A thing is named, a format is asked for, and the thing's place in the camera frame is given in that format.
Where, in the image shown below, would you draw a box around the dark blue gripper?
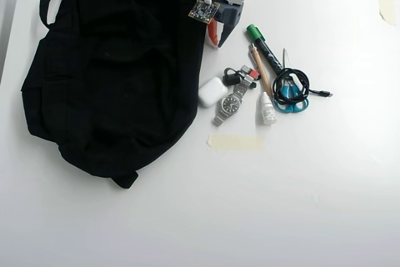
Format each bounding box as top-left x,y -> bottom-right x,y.
207,1 -> 245,49

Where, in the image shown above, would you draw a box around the black usbc cable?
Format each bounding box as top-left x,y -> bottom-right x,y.
271,67 -> 333,106

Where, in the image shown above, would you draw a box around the black fabric bag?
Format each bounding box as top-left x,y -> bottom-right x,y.
21,0 -> 211,190

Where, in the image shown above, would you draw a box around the green black marker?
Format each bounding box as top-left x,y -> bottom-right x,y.
246,24 -> 284,77

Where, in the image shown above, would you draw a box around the black loop key fob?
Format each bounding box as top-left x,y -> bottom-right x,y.
222,67 -> 244,87

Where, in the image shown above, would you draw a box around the wooden pen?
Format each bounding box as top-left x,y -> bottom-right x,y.
249,43 -> 275,99

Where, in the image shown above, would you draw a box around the white earbuds case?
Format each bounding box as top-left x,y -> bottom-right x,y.
197,76 -> 229,109

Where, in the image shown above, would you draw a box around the silver wristwatch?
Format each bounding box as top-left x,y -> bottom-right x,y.
212,78 -> 254,127

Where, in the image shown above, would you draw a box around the white dropper bottle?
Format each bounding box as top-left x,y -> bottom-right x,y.
259,91 -> 278,126

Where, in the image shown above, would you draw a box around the long beige tape strip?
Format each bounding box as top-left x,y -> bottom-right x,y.
207,133 -> 264,153

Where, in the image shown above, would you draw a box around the short beige tape piece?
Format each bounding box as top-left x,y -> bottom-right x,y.
377,0 -> 398,28

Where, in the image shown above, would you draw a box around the camera circuit board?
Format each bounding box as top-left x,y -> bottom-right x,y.
187,0 -> 221,26

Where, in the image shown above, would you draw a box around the blue handled scissors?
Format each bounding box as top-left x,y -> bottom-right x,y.
273,48 -> 310,114

